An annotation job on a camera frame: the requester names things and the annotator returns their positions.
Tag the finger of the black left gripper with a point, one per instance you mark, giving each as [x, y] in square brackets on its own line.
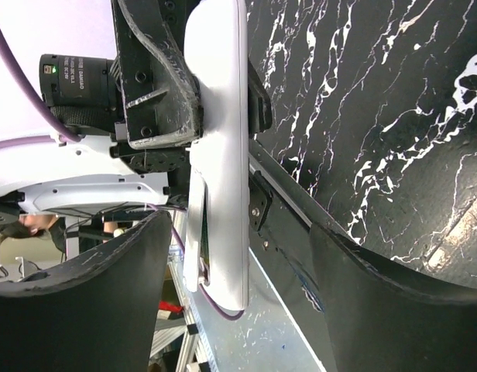
[260, 113]
[160, 96]

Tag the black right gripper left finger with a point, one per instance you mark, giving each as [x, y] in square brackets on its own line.
[94, 312]

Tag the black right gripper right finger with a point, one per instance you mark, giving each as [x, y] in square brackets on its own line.
[383, 316]

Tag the white remote control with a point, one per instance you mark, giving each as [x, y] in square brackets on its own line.
[215, 50]

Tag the green AA battery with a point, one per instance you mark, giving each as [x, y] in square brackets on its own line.
[204, 241]

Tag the white battery cover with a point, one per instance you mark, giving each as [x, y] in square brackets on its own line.
[195, 220]

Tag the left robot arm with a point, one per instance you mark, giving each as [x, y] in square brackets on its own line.
[87, 160]

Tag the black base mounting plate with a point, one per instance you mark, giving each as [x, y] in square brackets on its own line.
[282, 247]

